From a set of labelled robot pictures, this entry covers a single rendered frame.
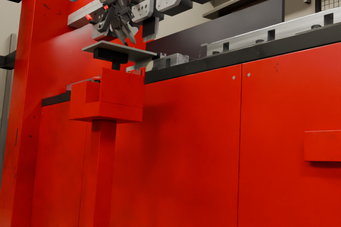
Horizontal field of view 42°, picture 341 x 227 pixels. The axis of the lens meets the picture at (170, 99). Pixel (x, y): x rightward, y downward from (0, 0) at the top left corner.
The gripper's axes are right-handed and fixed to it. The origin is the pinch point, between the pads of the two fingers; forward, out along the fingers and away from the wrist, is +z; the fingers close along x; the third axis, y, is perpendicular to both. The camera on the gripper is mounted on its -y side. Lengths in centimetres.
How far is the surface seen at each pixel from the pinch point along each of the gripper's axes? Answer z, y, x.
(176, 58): 11.7, -1.1, -26.0
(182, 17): 40, 244, 239
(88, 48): -7.0, -17.3, 2.3
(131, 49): 1.4, -7.2, -10.0
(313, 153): 32, -36, -99
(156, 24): -1.3, 13.1, -6.5
